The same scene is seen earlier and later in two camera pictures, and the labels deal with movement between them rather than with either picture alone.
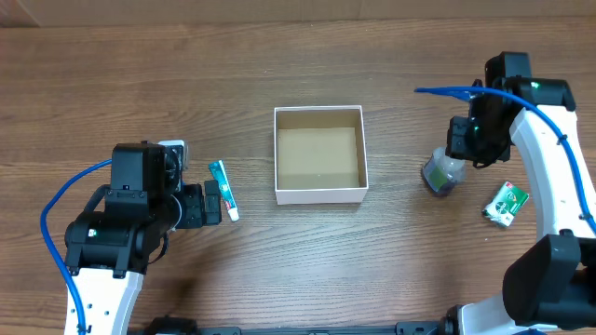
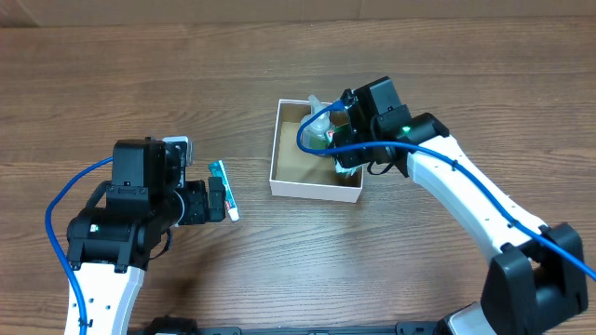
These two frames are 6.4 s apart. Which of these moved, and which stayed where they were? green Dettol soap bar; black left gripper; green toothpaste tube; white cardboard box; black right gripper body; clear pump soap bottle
Moved: clear pump soap bottle; black right gripper body; green Dettol soap bar
Stayed: black left gripper; green toothpaste tube; white cardboard box
